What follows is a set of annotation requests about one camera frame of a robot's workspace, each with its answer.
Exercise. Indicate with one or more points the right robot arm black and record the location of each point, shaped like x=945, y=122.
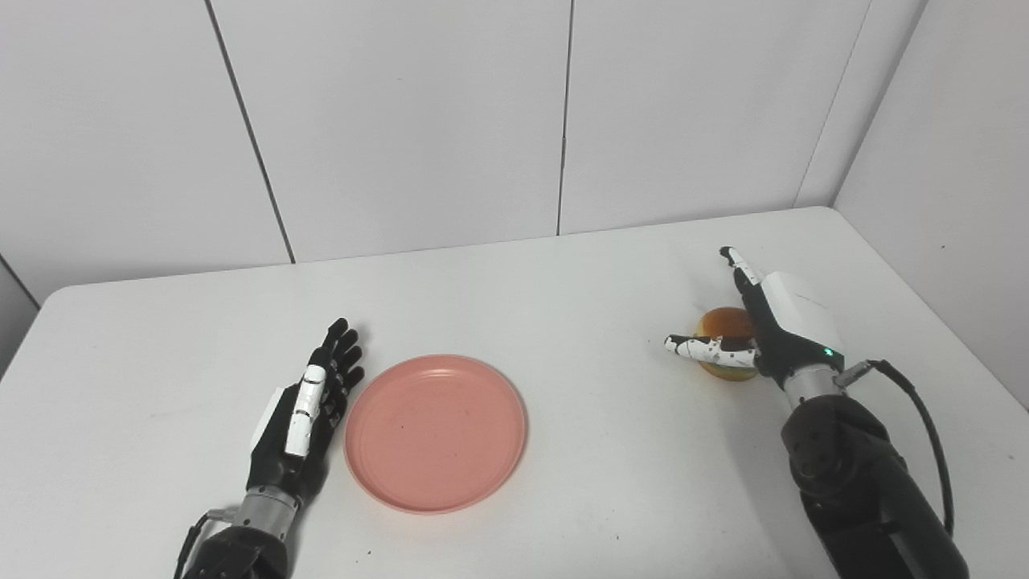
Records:
x=860, y=482

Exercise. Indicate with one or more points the toy hamburger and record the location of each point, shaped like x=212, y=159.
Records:
x=723, y=334

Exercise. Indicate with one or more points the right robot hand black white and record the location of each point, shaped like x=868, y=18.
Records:
x=776, y=326

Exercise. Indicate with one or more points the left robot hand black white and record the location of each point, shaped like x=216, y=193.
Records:
x=301, y=426

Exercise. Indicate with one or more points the pink round plate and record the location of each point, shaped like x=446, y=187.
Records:
x=435, y=433

